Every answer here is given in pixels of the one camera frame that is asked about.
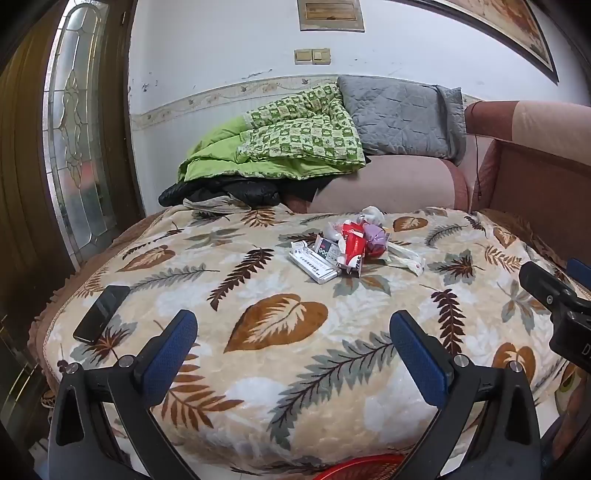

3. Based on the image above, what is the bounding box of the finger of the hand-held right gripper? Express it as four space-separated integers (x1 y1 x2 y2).
566 257 591 296
518 261 591 319

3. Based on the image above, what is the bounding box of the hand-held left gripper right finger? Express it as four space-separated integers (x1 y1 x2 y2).
389 310 542 480

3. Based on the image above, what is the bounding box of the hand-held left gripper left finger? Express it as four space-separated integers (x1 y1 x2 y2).
48 309 199 480

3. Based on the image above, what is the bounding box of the black smartphone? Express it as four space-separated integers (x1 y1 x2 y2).
72 285 131 344

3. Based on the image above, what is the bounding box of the brown wooden side panel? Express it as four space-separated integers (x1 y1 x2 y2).
475 138 591 282

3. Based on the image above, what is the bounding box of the white tube in clear wrapper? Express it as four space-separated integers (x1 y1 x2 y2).
385 240 426 278

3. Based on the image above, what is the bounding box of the red plastic basket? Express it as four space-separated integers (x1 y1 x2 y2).
318 453 407 480

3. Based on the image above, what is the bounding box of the leaf print blanket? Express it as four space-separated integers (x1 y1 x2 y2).
28 205 591 478

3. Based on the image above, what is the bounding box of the purple candy wrapper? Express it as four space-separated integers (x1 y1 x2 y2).
362 222 391 257

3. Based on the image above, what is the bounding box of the red snack packet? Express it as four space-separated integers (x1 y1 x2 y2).
339 220 370 278

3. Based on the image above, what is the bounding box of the white flat carton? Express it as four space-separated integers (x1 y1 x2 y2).
288 240 340 284

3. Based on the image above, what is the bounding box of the small dark printed box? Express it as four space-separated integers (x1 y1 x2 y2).
316 233 345 259

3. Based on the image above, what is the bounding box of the grey folded cloth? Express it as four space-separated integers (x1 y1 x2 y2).
184 196 252 216

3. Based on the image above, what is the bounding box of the pink upholstered sofa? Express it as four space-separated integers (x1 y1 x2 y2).
281 99 591 215

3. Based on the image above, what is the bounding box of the black puffer jacket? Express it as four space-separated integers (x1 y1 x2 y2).
158 175 333 208

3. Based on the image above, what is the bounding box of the grey quilted pillow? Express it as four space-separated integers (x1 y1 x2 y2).
337 75 465 167

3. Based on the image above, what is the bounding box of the green checkered quilt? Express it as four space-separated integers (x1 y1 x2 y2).
178 83 368 183

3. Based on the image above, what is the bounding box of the gold metal frame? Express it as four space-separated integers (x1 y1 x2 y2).
0 314 51 416

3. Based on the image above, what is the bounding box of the large framed wall picture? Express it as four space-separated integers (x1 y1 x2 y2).
425 0 559 86

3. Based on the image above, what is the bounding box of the beige wall light switch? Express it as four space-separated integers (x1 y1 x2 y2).
294 47 332 65

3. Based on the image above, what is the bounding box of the framed wall plaque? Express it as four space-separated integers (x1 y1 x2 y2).
298 0 365 32

